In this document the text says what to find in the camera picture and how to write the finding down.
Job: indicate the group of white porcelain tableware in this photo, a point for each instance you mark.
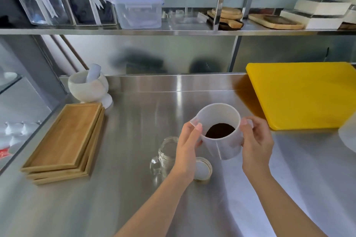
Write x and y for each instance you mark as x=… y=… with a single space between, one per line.
x=16 y=131

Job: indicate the stainless steel shelf rack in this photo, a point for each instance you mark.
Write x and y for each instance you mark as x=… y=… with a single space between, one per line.
x=111 y=31

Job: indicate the white translucent plastic container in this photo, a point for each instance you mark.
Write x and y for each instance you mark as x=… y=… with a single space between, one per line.
x=349 y=136

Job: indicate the round light wooden board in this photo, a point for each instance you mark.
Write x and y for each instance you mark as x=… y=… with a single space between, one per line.
x=226 y=12

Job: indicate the person's left forearm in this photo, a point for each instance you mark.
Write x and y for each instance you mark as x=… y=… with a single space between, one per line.
x=155 y=209

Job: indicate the gold metal jar lid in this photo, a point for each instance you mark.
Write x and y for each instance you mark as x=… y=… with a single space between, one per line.
x=203 y=168

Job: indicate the person's right hand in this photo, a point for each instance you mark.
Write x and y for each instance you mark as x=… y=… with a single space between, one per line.
x=257 y=148

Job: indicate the light wooden oval tray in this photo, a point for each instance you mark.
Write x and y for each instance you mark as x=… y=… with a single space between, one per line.
x=256 y=20

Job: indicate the dark wooden oval tray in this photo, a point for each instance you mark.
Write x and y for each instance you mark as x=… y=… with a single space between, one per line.
x=279 y=19

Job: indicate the person's right forearm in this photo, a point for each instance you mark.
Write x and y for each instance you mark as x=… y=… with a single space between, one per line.
x=278 y=209

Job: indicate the white marble pestle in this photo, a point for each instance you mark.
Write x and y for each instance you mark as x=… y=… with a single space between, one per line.
x=93 y=73

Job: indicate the white flat box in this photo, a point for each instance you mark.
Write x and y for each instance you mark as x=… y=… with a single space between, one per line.
x=319 y=23
x=351 y=16

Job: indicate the translucent plastic measuring cup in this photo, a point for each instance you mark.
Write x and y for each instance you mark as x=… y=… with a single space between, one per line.
x=225 y=148

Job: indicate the person's left hand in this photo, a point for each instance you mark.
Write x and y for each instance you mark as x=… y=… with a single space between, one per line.
x=186 y=156

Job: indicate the yellow plastic cutting board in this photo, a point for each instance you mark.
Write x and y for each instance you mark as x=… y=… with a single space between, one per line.
x=303 y=95

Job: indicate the dark wooden board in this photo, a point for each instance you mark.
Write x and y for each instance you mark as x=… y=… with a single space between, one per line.
x=224 y=26

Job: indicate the red saucer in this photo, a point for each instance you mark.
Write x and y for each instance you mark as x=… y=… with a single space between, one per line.
x=3 y=153

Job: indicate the white marble mortar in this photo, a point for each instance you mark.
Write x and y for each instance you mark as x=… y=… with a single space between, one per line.
x=86 y=92

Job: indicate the clear acrylic box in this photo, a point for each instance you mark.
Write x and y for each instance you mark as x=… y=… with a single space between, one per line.
x=183 y=18

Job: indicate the clear plastic storage container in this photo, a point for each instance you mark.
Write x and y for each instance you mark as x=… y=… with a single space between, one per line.
x=139 y=13

